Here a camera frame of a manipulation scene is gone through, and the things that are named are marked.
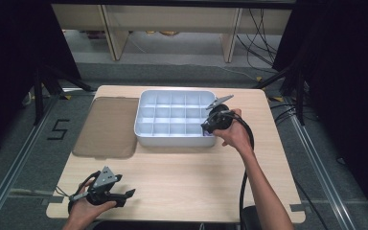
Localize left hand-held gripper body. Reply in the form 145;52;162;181
85;165;124;206

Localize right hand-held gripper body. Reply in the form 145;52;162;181
204;94;239;132

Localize white compartment organizer box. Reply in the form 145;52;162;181
133;89;219;149

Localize person's right hand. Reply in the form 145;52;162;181
212;107;256;158

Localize person's left hand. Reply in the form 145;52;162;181
66;178;118;226

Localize brown mat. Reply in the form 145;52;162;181
72;96;140;160

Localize black metal stand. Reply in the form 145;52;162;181
33;64;96;127
251;61;307;127

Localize black rounded object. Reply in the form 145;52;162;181
244;205;264;230

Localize beige wooden desk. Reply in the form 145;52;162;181
51;3;293;63

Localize black curtain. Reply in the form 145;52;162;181
0;0;81;162
271;0;368;219

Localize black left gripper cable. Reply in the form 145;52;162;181
66;170;103;215

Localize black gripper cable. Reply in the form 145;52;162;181
225;109;256;230
66;170;103;215

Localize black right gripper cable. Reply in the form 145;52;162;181
225;109;256;230

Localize black cables by stand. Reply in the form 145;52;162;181
268;101;303;125

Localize black floor cables bundle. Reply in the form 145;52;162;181
235;8;284;74

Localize aluminium floor rail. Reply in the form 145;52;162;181
287;113;359;230
0;94;60;230

